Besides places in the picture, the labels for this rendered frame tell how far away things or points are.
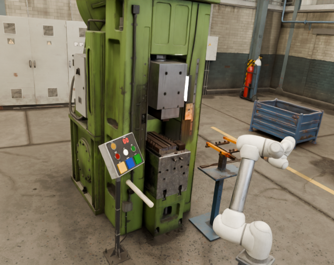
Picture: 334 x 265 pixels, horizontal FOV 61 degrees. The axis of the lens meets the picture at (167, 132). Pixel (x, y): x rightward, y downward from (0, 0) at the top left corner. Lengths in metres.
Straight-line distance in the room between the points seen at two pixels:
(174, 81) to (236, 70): 8.33
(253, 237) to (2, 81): 6.67
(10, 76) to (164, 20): 5.49
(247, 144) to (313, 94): 8.95
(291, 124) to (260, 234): 4.32
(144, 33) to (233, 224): 1.65
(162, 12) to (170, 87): 0.63
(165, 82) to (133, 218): 1.45
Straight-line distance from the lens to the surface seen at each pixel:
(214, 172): 2.96
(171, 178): 2.85
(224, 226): 2.08
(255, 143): 2.08
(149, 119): 3.11
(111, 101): 2.88
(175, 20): 2.70
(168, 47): 2.66
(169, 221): 3.16
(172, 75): 2.55
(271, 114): 6.41
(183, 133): 2.98
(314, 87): 10.92
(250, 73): 10.02
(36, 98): 7.72
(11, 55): 7.56
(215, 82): 10.35
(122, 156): 2.29
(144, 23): 2.52
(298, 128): 6.06
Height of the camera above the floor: 2.03
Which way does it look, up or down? 20 degrees down
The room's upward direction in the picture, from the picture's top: 4 degrees clockwise
